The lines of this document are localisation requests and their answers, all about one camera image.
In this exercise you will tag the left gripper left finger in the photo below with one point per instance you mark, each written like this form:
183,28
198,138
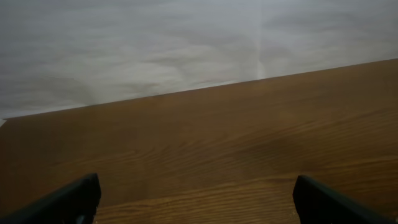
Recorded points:
71,202

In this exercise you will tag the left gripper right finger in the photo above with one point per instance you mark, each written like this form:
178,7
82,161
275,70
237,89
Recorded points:
320,205

